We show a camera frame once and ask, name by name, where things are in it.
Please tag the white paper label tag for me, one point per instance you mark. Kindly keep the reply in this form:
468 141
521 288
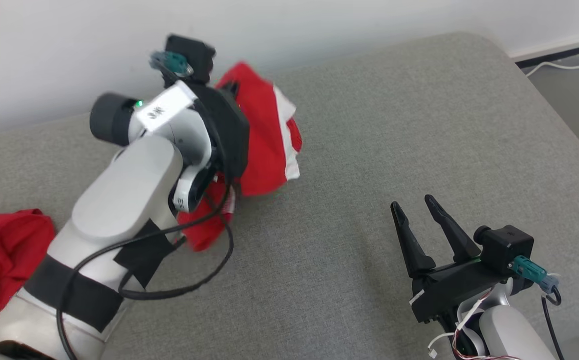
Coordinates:
161 107

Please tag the white grey robot left arm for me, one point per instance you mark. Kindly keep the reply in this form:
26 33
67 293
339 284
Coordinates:
119 200

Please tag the white skirting board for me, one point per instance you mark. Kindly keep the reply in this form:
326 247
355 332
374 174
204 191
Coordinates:
559 47

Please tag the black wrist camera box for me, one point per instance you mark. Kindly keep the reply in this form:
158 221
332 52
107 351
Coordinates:
194 57
504 247

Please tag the red shorts with white stripe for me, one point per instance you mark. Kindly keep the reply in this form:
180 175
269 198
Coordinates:
264 150

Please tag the white grey robot right arm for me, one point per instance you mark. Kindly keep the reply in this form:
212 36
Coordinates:
514 335

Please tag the teal left camera connector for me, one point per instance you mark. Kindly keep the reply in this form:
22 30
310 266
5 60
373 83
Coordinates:
171 62

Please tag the red basketball jersey white sleeves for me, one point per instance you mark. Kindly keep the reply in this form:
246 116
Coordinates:
4 260

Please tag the teal camera connector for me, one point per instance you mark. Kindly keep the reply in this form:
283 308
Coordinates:
171 62
532 272

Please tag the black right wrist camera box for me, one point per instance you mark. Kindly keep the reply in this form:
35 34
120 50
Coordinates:
504 247

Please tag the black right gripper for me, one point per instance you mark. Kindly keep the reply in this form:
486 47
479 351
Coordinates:
449 290

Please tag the teal right camera connector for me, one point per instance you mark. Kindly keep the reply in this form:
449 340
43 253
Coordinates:
532 272

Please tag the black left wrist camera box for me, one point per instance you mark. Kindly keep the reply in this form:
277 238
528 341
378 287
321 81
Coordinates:
194 57

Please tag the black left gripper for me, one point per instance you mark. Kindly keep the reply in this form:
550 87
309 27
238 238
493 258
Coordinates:
229 130

